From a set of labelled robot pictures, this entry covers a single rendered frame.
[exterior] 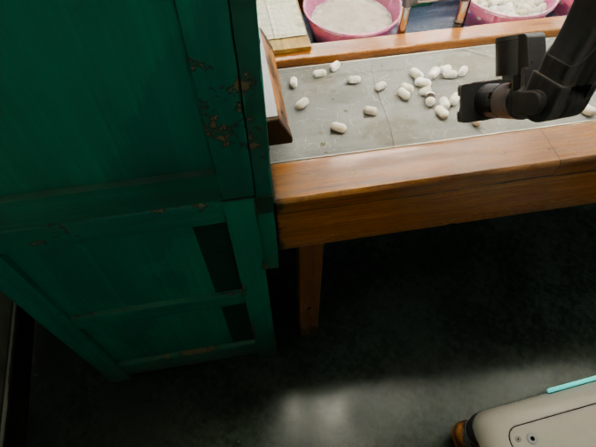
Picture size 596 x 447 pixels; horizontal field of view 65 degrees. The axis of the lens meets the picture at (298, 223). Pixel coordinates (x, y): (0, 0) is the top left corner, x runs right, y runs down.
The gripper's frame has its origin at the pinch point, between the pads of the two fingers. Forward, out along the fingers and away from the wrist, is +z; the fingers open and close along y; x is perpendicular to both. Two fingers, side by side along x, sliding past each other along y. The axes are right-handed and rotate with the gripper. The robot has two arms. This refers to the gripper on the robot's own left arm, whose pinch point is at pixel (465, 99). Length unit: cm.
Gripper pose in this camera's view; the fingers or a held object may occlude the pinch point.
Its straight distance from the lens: 99.4
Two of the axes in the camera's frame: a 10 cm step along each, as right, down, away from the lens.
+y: -9.9, 1.4, -0.8
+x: 1.1, 9.6, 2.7
